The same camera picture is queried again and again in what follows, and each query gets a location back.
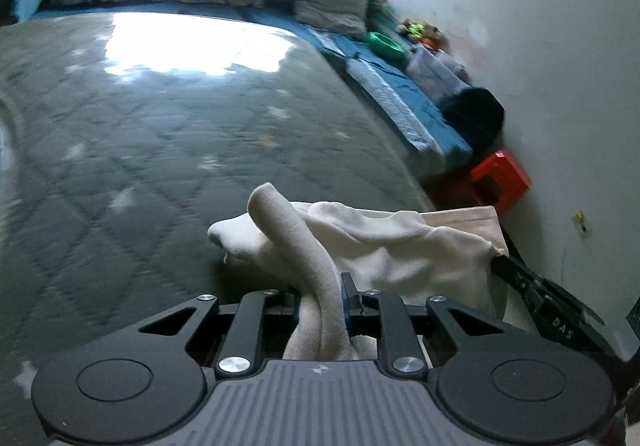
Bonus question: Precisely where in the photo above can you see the cream white sweater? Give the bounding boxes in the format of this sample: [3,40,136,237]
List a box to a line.
[207,183,508,360]

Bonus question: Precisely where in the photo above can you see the red plastic stool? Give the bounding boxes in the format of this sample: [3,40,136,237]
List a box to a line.
[450,149,532,215]

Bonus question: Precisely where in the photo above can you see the black bag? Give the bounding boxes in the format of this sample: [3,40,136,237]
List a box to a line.
[439,88,506,154]

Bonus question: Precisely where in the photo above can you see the clear plastic storage box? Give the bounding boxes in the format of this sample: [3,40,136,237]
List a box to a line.
[406,46,469,105]

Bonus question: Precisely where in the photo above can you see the green orange plush toys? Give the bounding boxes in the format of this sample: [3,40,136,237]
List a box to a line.
[396,19,446,50]

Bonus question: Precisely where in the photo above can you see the green bowl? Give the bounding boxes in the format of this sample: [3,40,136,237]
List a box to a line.
[367,31,405,60]

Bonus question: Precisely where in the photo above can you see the grey quilted star table cover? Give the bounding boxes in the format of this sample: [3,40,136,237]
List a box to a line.
[1,13,430,445]

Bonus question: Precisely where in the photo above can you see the grey plain cushion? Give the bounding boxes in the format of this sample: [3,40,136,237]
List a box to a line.
[294,0,369,40]

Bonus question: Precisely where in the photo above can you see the white wall socket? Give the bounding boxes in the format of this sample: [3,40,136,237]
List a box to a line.
[572,211,591,238]

